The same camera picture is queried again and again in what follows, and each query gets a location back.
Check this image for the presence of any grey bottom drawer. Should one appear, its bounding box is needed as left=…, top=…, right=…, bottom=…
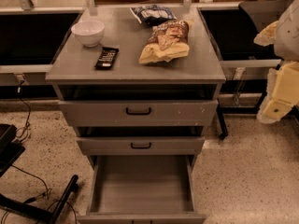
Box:
left=78, top=155, right=206, bottom=224

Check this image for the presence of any grey drawer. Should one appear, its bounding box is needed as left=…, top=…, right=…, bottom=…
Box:
left=59, top=100, right=218, bottom=127
left=78, top=155, right=206, bottom=224
left=77, top=136, right=205, bottom=156

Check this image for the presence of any grey drawer cabinet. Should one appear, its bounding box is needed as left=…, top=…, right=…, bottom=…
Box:
left=45, top=5, right=227, bottom=173

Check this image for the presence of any grey top drawer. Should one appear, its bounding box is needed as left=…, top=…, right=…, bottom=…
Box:
left=59, top=100, right=218, bottom=127

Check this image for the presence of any grey middle drawer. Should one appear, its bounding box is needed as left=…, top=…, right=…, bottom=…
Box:
left=77, top=136, right=205, bottom=156

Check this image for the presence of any black side table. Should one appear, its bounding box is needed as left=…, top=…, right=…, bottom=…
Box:
left=216, top=0, right=299, bottom=141

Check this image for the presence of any yellow brown chip bag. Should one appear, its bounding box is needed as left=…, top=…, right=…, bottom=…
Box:
left=139, top=20, right=193, bottom=64

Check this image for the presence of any blue chip bag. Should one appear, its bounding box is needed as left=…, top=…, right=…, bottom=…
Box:
left=130, top=5, right=177, bottom=25

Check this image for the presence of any black candy bar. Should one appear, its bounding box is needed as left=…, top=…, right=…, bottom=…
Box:
left=94, top=47, right=119, bottom=70

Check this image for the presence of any white bowl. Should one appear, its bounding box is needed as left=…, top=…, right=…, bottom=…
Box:
left=71, top=20, right=105, bottom=47

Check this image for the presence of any black stand base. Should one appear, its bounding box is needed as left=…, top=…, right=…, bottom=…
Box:
left=0, top=124, right=78, bottom=224

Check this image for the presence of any black floor cable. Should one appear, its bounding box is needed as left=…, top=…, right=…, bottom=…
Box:
left=14, top=79, right=33, bottom=144

